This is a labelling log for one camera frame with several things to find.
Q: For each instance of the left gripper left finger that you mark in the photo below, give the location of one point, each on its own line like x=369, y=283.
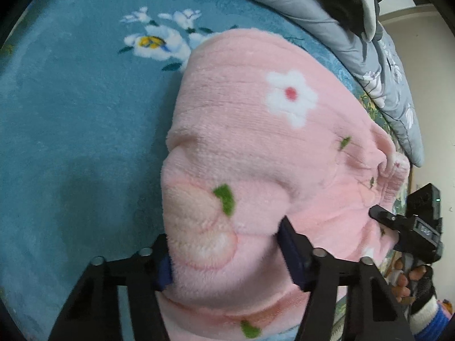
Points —
x=91, y=311

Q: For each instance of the pink fleece pajama garment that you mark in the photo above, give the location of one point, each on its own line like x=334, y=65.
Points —
x=261, y=131

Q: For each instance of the grey floral quilt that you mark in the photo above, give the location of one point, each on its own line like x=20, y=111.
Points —
x=337, y=24

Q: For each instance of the right hand in glove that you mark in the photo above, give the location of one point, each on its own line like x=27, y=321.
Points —
x=416, y=287

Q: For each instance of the teal floral plush blanket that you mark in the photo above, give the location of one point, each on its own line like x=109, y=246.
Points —
x=87, y=95

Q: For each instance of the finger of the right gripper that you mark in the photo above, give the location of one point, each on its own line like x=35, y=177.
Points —
x=391, y=221

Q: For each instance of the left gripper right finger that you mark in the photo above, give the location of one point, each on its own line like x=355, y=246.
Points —
x=372, y=312

